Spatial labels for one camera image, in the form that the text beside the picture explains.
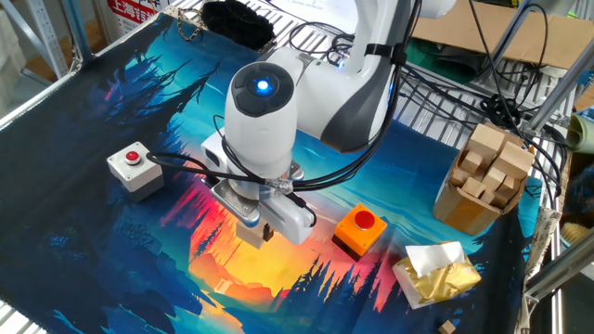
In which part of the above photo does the gold tissue pack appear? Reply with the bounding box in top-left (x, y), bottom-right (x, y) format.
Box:
top-left (392, 240), bottom-right (483, 311)

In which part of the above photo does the silver frame tube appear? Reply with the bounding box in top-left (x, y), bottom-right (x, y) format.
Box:
top-left (526, 39), bottom-right (594, 135)
top-left (523, 240), bottom-right (594, 302)

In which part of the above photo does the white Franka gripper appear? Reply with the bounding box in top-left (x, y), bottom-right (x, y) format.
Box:
top-left (209, 179), bottom-right (316, 246)

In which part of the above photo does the pale green roll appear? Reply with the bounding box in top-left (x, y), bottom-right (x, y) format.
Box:
top-left (565, 109), bottom-right (594, 155)

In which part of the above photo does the white grey push-button box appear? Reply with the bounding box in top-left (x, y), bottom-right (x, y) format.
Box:
top-left (106, 141), bottom-right (165, 203)

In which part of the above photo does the open cardboard box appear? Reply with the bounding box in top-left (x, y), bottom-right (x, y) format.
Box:
top-left (432, 122), bottom-right (536, 237)

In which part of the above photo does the black loose cable bundle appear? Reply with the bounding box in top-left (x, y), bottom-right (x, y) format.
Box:
top-left (394, 0), bottom-right (570, 196)

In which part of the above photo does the yellow bristle brush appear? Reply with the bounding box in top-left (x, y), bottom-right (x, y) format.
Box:
top-left (561, 222), bottom-right (593, 245)

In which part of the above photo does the white carton red print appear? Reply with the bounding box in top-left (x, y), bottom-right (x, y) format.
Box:
top-left (106, 0), bottom-right (161, 36)

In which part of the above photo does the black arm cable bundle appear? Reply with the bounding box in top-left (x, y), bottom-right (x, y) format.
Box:
top-left (146, 0), bottom-right (421, 194)

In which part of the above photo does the dark green cloth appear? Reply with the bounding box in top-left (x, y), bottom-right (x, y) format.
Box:
top-left (404, 36), bottom-right (484, 84)

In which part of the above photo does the orange push-button box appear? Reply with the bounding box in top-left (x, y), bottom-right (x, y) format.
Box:
top-left (331, 202), bottom-right (389, 262)

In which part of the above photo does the light wooden cube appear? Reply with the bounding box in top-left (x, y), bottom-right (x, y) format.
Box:
top-left (235, 220), bottom-right (266, 251)

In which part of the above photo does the beige patterned cloth strip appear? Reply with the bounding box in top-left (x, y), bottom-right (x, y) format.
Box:
top-left (514, 206), bottom-right (562, 334)

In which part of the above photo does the thin grey pole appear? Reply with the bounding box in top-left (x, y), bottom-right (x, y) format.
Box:
top-left (482, 0), bottom-right (535, 83)

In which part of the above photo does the colourful landscape print mat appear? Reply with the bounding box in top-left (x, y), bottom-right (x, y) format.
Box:
top-left (0, 13), bottom-right (544, 334)

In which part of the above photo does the perforated steel angle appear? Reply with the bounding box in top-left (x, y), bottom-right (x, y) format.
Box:
top-left (25, 0), bottom-right (71, 80)

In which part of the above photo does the black furry pouch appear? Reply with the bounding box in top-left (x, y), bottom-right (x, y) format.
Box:
top-left (201, 0), bottom-right (276, 52)

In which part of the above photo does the large wooden block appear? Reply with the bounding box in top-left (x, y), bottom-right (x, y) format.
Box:
top-left (466, 123), bottom-right (507, 159)
top-left (491, 141), bottom-right (536, 181)

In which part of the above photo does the flat cardboard sheet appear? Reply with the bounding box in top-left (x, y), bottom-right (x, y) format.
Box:
top-left (410, 0), bottom-right (594, 71)

